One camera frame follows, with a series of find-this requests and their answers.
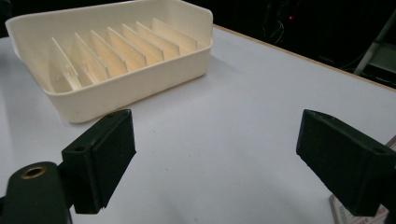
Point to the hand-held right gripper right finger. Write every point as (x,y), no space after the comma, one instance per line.
(345,165)

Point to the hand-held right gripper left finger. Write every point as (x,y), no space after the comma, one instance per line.
(96,161)

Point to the pink white printed card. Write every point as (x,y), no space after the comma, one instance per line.
(348,216)

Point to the cream plastic dish rack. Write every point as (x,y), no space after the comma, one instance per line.
(124,59)

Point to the grey metal stand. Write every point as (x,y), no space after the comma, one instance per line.
(375,46)

